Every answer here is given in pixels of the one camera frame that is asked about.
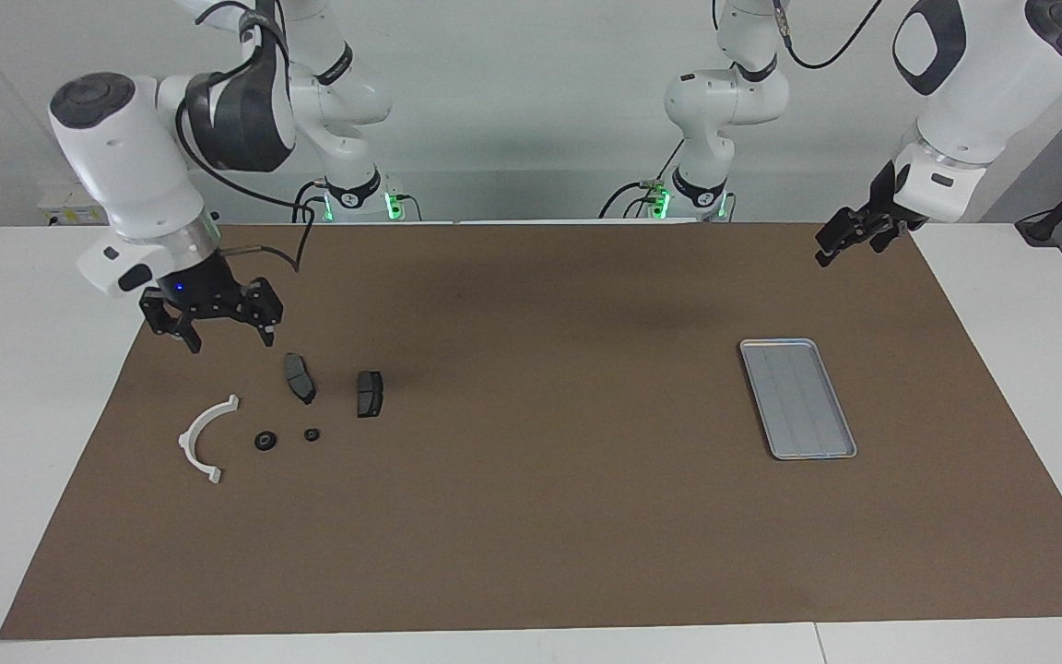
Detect silver metal tray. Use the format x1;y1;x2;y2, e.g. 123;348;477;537
738;338;858;461

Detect curved dark brake pad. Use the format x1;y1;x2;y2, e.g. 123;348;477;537
283;352;317;406

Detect rectangular dark brake pad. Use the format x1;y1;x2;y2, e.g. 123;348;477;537
356;370;388;420

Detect white power strip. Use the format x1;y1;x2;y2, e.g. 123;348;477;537
38;180;110;227

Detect brown table mat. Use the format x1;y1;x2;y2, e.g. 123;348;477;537
0;221;1062;642

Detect white semicircular bracket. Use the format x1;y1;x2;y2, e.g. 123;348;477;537
178;394;241;485

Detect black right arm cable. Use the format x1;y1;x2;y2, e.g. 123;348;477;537
174;0;315;274

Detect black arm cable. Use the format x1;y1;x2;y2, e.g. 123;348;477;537
174;0;315;274
771;0;887;71

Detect black right base cable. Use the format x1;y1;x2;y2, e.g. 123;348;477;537
292;180;331;223

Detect black base cable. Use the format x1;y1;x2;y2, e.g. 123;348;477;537
292;180;331;223
598;138;685;219

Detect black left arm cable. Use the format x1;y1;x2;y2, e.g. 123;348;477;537
771;0;887;71

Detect black left base cable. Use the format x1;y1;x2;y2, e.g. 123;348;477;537
598;138;685;219

